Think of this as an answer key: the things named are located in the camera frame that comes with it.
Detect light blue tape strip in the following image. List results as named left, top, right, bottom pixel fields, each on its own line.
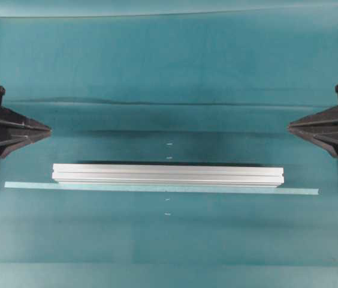
left=4, top=181, right=319, bottom=196

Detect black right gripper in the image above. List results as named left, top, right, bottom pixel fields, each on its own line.
left=288, top=105, right=338, bottom=158

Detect silver aluminium extrusion rail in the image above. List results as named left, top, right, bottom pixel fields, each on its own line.
left=52, top=164, right=284, bottom=187

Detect teal table cloth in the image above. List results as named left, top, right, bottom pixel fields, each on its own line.
left=0, top=7, right=338, bottom=287

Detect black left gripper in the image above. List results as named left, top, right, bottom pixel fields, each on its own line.
left=0, top=106, right=52, bottom=158

